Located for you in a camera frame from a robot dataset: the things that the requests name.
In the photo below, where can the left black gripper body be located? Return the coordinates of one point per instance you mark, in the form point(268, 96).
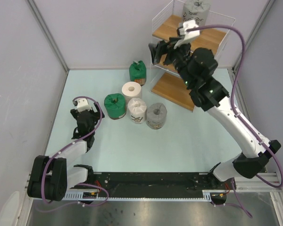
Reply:
point(95, 116)

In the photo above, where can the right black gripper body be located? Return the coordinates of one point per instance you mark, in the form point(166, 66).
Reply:
point(180, 54)

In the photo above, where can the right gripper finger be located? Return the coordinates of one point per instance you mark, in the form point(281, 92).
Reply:
point(155, 58)
point(162, 48)

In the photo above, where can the unwrapped white paper roll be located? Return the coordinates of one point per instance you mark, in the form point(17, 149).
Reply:
point(131, 90)

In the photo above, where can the grey roll front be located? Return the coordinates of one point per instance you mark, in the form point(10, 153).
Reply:
point(156, 116)

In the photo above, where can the grey roll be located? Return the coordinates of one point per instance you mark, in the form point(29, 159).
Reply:
point(196, 10)
point(156, 116)

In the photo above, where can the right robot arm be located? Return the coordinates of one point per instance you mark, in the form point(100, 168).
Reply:
point(256, 149)

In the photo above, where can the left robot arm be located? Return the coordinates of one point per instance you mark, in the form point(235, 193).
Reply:
point(50, 177)

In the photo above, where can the grey wrapped roll back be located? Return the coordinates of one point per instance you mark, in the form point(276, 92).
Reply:
point(196, 10)

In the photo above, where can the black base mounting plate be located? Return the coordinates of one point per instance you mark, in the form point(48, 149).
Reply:
point(155, 186)

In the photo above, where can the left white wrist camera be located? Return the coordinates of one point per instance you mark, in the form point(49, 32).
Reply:
point(82, 104)

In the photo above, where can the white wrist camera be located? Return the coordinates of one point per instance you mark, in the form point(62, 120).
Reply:
point(186, 36)
point(82, 104)

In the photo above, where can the white wire wooden shelf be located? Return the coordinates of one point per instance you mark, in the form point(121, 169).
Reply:
point(205, 91)

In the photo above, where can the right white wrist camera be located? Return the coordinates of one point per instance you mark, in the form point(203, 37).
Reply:
point(186, 36)

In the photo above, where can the aluminium frame rail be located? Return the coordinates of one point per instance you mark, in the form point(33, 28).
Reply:
point(244, 185)

